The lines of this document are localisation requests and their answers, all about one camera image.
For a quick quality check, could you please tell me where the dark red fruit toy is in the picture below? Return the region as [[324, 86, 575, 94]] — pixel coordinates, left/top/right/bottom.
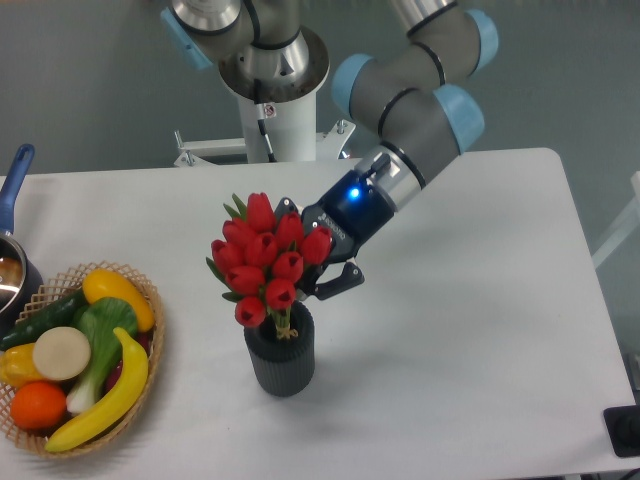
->
[[103, 332, 152, 394]]

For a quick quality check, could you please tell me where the white frame at right edge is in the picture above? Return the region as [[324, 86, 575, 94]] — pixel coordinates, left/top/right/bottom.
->
[[591, 171, 639, 269]]

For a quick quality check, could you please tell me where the white metal mounting bracket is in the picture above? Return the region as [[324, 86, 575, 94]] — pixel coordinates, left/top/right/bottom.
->
[[173, 119, 356, 167]]

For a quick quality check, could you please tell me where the orange plastic fruit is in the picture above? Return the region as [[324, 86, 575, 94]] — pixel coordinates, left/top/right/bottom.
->
[[10, 381, 66, 430]]

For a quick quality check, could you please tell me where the green white bok choy toy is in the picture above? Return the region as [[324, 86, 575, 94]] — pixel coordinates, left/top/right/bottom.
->
[[66, 297, 138, 416]]

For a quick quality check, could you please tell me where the yellow bell pepper toy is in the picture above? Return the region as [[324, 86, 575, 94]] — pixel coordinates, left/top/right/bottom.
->
[[1, 343, 45, 388]]

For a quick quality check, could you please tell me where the red tulip bouquet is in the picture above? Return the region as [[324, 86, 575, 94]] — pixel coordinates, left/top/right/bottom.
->
[[206, 193, 332, 340]]

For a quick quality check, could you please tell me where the woven wicker basket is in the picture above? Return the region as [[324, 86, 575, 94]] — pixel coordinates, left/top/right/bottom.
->
[[1, 261, 165, 459]]

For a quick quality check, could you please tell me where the beige round disc toy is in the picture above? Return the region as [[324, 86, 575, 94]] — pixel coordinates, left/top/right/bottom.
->
[[32, 327, 91, 381]]

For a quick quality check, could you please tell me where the green cucumber toy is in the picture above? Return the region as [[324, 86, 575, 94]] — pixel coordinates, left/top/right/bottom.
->
[[1, 289, 88, 352]]

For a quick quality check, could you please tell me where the dark grey ribbed vase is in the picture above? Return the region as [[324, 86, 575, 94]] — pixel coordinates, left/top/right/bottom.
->
[[244, 301, 315, 397]]

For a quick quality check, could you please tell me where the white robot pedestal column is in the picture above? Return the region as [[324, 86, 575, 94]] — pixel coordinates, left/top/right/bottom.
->
[[236, 92, 316, 164]]

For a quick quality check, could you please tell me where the yellow squash toy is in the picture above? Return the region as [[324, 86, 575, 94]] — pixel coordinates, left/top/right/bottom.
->
[[82, 269, 155, 332]]

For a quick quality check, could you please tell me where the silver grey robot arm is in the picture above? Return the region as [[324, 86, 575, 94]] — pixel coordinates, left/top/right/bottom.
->
[[161, 1, 499, 300]]

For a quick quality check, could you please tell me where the blue handled steel saucepan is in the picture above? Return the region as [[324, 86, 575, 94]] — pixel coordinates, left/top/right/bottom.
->
[[1, 144, 43, 336]]

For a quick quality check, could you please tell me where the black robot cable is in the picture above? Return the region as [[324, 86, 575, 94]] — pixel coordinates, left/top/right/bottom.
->
[[252, 78, 278, 164]]

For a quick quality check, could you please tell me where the black device at table edge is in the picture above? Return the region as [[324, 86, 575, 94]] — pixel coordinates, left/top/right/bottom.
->
[[603, 405, 639, 458]]

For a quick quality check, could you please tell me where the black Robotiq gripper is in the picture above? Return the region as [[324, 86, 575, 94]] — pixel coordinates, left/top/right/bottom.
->
[[274, 170, 395, 301]]

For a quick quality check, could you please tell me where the yellow plastic banana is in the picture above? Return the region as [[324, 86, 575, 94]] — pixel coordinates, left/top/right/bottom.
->
[[44, 327, 149, 453]]

